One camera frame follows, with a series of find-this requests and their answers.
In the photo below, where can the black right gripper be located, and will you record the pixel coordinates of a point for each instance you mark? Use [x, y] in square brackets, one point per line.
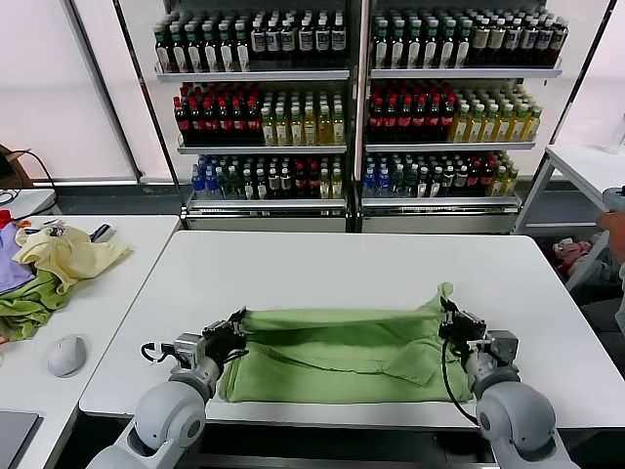
[464, 338]

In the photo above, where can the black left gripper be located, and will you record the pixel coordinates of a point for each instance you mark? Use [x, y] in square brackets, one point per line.
[222, 347]

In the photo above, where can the light green t-shirt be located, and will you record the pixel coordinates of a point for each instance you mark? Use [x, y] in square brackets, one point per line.
[342, 352]

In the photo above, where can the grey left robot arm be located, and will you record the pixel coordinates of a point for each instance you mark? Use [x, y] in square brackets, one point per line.
[168, 420]

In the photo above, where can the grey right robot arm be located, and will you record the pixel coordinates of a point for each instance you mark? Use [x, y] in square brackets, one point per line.
[512, 425]

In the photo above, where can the bare person forearm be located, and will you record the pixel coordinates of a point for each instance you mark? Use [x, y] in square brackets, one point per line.
[610, 221]

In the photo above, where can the red white clothes pile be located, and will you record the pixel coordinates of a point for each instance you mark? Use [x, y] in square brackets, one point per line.
[571, 254]

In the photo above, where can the person in grey clothes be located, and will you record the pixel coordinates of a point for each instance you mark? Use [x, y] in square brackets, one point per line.
[614, 199]

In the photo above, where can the black beverage shelf unit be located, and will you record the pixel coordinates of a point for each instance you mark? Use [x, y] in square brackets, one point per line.
[268, 222]
[439, 224]

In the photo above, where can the white metal shelf board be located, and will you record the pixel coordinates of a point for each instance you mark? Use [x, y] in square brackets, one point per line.
[268, 204]
[439, 202]
[263, 149]
[464, 74]
[254, 76]
[449, 147]

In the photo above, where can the dark bottle white cap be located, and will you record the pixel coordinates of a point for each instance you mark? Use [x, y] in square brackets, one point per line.
[273, 188]
[436, 186]
[285, 188]
[261, 188]
[460, 186]
[424, 186]
[249, 188]
[448, 186]

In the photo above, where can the red cap cola bottle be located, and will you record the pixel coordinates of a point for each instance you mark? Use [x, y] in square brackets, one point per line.
[237, 122]
[472, 186]
[195, 122]
[210, 122]
[376, 122]
[299, 188]
[390, 122]
[312, 188]
[446, 122]
[181, 122]
[405, 122]
[420, 122]
[433, 122]
[252, 122]
[223, 122]
[486, 186]

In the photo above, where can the yellow drink bottle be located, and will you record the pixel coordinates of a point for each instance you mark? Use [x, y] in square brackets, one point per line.
[490, 128]
[323, 129]
[519, 128]
[510, 186]
[533, 128]
[338, 129]
[337, 188]
[266, 129]
[505, 128]
[295, 129]
[309, 129]
[461, 128]
[476, 128]
[497, 186]
[280, 129]
[324, 188]

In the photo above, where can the clear green bottle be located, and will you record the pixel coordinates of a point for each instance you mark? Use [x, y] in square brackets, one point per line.
[236, 188]
[411, 186]
[223, 188]
[398, 186]

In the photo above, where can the blue water bottle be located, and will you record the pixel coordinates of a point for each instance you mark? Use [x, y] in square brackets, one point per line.
[369, 186]
[384, 186]
[211, 188]
[197, 188]

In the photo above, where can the blue white striped cloth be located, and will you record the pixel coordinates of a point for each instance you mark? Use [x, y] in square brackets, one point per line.
[102, 233]

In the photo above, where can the grey computer mouse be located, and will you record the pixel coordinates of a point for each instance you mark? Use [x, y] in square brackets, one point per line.
[67, 355]

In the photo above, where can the pale yellow garment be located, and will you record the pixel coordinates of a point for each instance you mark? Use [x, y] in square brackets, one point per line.
[73, 256]

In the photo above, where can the small printed white cloth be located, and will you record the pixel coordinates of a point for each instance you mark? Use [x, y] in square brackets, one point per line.
[56, 228]

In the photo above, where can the crumpled green garment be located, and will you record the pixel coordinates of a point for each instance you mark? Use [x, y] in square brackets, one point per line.
[24, 312]

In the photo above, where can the purple garment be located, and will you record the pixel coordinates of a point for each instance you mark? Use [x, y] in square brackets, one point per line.
[12, 268]

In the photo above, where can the small white side table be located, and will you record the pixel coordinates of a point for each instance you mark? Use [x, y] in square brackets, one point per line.
[34, 200]

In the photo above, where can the grey laptop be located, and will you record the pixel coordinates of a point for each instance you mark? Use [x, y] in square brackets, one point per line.
[14, 437]

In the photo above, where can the red garment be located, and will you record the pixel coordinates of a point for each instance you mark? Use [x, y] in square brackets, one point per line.
[5, 217]

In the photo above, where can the brown cardboard box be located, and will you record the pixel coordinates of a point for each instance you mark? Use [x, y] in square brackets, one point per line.
[19, 168]

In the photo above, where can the green cap tea bottle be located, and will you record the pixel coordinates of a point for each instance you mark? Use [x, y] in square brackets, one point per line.
[178, 54]
[463, 49]
[429, 49]
[194, 54]
[446, 49]
[226, 54]
[210, 54]
[396, 49]
[242, 54]
[162, 54]
[413, 49]
[380, 49]

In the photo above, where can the dark bottle beige label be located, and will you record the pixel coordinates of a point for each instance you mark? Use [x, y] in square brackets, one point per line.
[512, 41]
[481, 41]
[558, 41]
[527, 41]
[495, 41]
[543, 41]

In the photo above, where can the dark bottle blue white label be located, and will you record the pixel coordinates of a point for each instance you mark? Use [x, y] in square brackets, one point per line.
[258, 41]
[305, 41]
[273, 41]
[289, 41]
[321, 41]
[338, 41]

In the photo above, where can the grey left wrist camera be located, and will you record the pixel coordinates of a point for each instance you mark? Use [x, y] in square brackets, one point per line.
[187, 348]

